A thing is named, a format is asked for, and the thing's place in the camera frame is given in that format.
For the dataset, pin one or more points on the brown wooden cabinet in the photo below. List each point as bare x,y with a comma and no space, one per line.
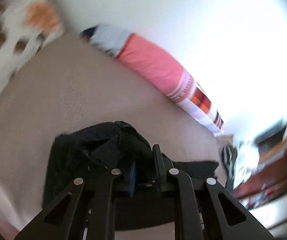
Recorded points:
269,180

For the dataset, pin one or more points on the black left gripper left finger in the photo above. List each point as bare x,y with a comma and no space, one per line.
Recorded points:
88,208

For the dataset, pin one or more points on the green white striped garment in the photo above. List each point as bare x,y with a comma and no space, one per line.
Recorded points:
229,156

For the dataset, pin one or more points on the white floral orange pillow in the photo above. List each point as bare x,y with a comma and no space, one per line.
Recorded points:
26,26

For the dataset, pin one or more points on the beige bed mattress sheet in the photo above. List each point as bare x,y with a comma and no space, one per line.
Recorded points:
64,88

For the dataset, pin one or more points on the white crumpled cloth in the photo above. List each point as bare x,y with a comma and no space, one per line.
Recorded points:
247,160

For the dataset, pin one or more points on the black pants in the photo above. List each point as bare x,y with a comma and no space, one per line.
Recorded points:
92,151

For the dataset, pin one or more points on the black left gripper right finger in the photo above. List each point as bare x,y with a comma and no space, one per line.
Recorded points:
204,209

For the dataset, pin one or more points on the pink checkered long pillow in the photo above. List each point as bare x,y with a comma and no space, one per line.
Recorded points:
159,68

